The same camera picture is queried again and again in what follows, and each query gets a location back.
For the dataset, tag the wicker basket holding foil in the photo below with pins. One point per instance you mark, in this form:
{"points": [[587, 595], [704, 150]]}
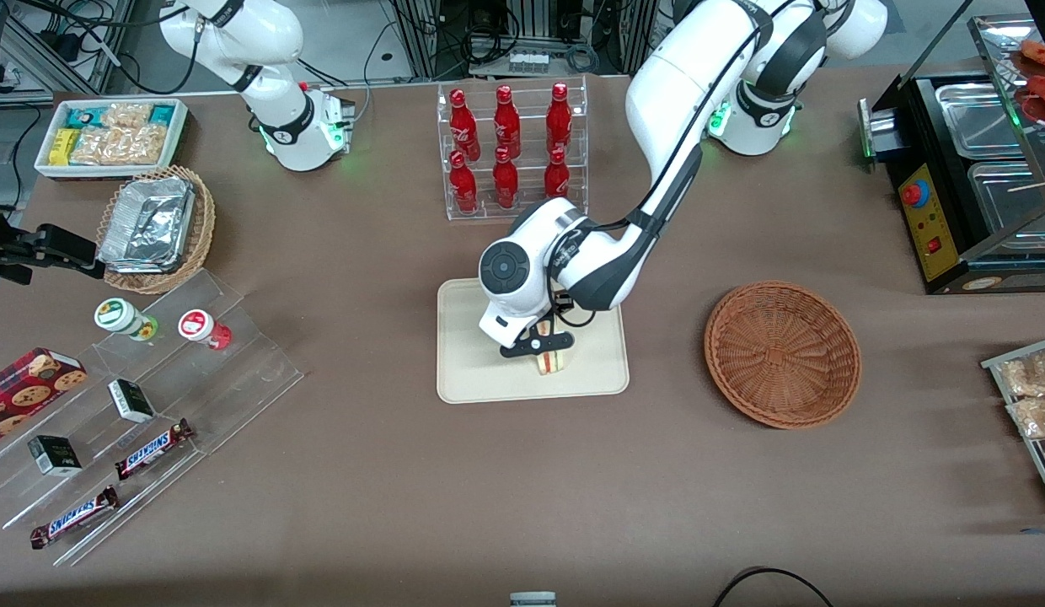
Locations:
{"points": [[204, 228]]}

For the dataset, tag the round brown wicker basket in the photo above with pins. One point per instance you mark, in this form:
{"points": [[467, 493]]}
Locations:
{"points": [[784, 354]]}

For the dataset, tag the clear acrylic stepped display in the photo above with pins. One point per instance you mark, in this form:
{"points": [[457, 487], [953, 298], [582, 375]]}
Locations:
{"points": [[253, 371]]}

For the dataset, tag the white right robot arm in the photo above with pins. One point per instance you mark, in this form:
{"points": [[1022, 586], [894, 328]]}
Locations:
{"points": [[261, 34]]}

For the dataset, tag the grey snack rack tray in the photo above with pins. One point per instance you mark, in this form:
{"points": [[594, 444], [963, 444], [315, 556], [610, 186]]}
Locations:
{"points": [[994, 364]]}

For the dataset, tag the black food warmer yellow panel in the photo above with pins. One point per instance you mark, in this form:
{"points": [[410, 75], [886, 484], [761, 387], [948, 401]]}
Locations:
{"points": [[931, 228]]}

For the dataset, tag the stacked foil containers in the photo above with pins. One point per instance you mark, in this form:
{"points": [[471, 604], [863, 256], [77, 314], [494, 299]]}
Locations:
{"points": [[147, 223]]}

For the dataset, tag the white snack bin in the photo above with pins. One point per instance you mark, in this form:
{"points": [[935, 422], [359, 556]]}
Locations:
{"points": [[181, 139]]}

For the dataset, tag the red cola bottle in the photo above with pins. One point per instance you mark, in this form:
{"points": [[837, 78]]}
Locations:
{"points": [[463, 185], [556, 177], [506, 122], [506, 181], [559, 118], [463, 122]]}

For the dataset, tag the Snickers bar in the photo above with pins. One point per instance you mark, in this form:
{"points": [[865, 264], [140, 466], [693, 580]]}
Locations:
{"points": [[74, 517], [152, 449]]}

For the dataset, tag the triangular sandwich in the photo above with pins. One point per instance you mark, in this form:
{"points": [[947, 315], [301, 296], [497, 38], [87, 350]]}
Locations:
{"points": [[553, 362]]}

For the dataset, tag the clear acrylic bottle rack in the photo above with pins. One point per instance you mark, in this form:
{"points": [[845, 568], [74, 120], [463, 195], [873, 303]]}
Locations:
{"points": [[531, 101]]}

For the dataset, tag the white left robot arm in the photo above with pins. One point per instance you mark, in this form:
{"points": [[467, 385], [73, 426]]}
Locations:
{"points": [[699, 76]]}

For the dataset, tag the small black box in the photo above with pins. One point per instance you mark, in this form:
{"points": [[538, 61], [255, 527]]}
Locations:
{"points": [[131, 400], [55, 455]]}

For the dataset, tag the clear bag of snacks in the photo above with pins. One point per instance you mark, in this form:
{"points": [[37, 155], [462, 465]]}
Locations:
{"points": [[1036, 417], [1032, 373]]}

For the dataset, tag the teal snack packet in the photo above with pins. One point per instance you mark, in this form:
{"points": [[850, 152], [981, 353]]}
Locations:
{"points": [[86, 116], [162, 114]]}

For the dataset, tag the red cookie box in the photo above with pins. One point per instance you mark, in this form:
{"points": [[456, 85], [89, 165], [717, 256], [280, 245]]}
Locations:
{"points": [[25, 392]]}

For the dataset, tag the red lid jar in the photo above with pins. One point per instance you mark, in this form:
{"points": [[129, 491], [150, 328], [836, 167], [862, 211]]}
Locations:
{"points": [[198, 326]]}

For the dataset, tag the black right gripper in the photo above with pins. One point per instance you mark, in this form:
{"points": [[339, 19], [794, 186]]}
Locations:
{"points": [[44, 244]]}

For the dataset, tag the steel warmer pan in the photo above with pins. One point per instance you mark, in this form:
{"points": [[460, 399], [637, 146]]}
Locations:
{"points": [[978, 118], [1003, 206]]}

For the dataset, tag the green lid jar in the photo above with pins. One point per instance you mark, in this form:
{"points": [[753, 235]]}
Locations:
{"points": [[118, 316]]}

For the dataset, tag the small grey box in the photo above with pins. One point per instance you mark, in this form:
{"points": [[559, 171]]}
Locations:
{"points": [[533, 599]]}

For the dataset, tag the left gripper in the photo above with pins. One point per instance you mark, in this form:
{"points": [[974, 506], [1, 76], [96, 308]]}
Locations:
{"points": [[564, 303]]}

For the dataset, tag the yellow snack packet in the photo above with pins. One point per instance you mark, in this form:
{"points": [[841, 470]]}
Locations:
{"points": [[63, 146]]}

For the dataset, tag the cream plastic tray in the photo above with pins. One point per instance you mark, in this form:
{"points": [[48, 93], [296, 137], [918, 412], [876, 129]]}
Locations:
{"points": [[472, 371]]}

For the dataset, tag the white power strip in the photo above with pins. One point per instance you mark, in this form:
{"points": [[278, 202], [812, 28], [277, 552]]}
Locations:
{"points": [[529, 61]]}

